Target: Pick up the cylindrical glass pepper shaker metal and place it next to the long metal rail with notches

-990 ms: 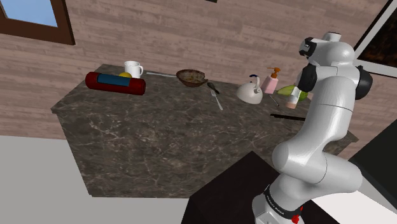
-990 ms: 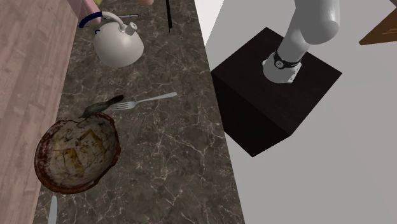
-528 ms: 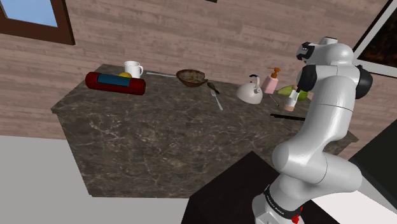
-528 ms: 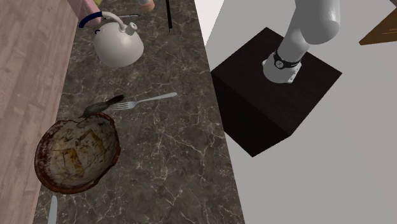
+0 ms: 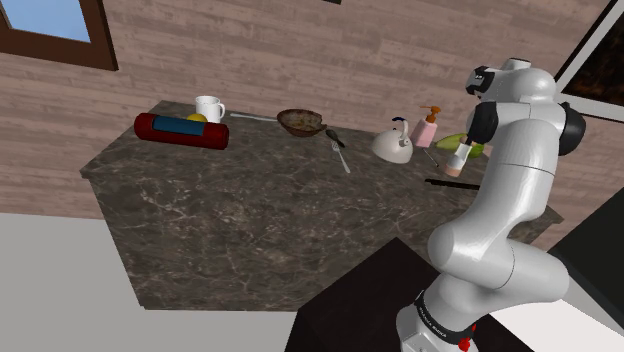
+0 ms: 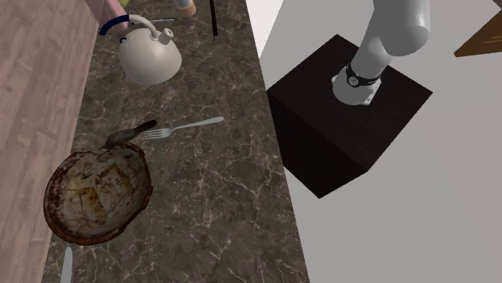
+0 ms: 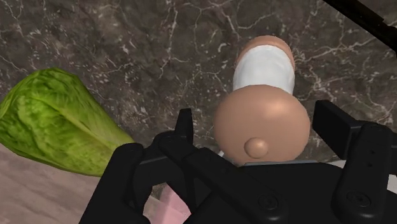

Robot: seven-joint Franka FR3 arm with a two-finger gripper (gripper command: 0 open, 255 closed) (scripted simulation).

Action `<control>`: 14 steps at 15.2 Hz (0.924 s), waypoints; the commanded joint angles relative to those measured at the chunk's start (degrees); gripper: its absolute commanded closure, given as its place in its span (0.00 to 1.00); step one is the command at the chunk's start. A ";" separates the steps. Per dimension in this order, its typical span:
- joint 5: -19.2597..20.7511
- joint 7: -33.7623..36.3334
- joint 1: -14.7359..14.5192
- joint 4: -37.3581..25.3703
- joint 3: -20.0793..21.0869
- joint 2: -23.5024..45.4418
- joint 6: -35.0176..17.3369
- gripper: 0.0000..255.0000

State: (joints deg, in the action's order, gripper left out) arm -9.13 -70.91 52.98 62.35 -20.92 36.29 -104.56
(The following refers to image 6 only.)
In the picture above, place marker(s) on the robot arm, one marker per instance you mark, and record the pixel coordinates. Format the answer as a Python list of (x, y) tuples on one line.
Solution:
[(378, 47)]

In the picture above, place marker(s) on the silver fork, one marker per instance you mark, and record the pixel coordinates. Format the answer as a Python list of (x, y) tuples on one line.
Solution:
[(184, 127)]

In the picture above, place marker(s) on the dark robot stand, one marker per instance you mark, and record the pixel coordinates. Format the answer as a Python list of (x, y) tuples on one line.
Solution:
[(333, 133)]

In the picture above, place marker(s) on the dark grey spoon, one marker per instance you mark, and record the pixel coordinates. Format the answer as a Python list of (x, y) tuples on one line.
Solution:
[(125, 135)]

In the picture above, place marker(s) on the black stick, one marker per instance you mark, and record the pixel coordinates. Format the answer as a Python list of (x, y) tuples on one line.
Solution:
[(213, 17)]

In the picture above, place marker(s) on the rusty brown and cream bowl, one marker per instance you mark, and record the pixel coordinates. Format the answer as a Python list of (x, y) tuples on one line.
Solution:
[(96, 192)]

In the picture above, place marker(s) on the yellow-green object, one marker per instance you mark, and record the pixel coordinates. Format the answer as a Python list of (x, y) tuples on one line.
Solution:
[(124, 3)]

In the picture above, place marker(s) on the pink box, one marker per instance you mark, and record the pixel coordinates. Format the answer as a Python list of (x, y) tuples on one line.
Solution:
[(108, 11)]

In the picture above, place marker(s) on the silver knife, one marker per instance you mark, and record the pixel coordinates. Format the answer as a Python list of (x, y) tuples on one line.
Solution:
[(66, 268)]

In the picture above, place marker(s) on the brown wooden furniture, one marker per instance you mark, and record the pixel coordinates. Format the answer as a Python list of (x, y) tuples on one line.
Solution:
[(484, 39)]

